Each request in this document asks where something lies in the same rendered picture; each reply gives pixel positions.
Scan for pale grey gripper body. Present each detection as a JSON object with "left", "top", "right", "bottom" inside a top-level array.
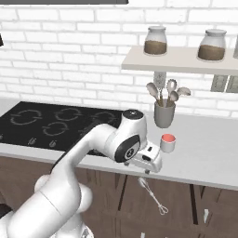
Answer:
[{"left": 126, "top": 151, "right": 164, "bottom": 174}]

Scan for metal tongs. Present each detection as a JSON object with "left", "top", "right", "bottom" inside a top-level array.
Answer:
[{"left": 138, "top": 177, "right": 170, "bottom": 217}]

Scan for brown wooden drawer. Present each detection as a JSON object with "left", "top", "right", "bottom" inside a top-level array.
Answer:
[{"left": 115, "top": 173, "right": 201, "bottom": 238}]

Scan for white cup with red inside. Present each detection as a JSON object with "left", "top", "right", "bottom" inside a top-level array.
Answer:
[{"left": 160, "top": 133, "right": 178, "bottom": 154}]

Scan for grey utensil pot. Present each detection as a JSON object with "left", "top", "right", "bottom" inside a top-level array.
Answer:
[{"left": 153, "top": 100, "right": 177, "bottom": 129}]

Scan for small wooden spoon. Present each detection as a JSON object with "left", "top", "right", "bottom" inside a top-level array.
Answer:
[{"left": 166, "top": 90, "right": 180, "bottom": 108}]

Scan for large wooden spoon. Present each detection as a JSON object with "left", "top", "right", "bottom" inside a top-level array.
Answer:
[{"left": 146, "top": 82, "right": 162, "bottom": 107}]

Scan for flat wooden spoon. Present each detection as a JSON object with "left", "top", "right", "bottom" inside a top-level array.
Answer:
[{"left": 176, "top": 86, "right": 192, "bottom": 97}]

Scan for wooden slotted spoon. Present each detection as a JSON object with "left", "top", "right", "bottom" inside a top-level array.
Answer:
[{"left": 165, "top": 78, "right": 179, "bottom": 100}]

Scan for grey slotted spatula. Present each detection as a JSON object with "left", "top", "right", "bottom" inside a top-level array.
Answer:
[{"left": 152, "top": 71, "right": 167, "bottom": 106}]

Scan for black hob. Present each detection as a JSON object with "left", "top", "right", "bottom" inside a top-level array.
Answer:
[{"left": 0, "top": 100, "right": 126, "bottom": 157}]

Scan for brown wooden cupboard run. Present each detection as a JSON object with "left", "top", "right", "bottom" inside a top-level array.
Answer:
[{"left": 0, "top": 154, "right": 238, "bottom": 238}]

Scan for glass jar with brown filling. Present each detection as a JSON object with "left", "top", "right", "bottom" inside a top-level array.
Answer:
[{"left": 143, "top": 25, "right": 168, "bottom": 57}]

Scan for wide glass jar brown filling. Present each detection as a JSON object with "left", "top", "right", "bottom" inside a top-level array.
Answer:
[{"left": 197, "top": 29, "right": 228, "bottom": 62}]

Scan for grey wall socket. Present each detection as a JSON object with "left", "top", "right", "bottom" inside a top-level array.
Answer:
[
  {"left": 225, "top": 75, "right": 238, "bottom": 94},
  {"left": 210, "top": 74, "right": 229, "bottom": 93}
]

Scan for white wall shelf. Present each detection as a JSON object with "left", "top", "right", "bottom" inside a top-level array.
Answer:
[{"left": 121, "top": 46, "right": 238, "bottom": 76}]

